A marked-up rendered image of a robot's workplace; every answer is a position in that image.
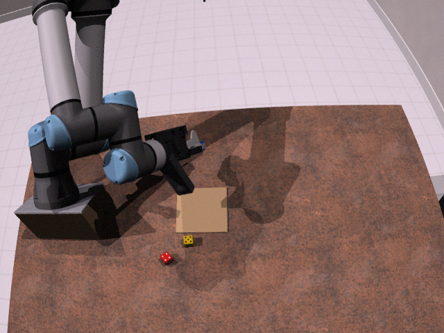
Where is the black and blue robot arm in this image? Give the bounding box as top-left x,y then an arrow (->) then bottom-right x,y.
28,0 -> 195,210

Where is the yellow die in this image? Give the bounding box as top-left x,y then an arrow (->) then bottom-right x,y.
183,235 -> 194,247

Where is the red die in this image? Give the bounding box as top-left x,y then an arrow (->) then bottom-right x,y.
160,252 -> 173,265

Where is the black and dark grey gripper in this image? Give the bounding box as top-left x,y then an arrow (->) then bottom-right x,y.
144,125 -> 205,168

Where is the beige flat mat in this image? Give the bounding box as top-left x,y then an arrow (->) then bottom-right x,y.
176,187 -> 228,233

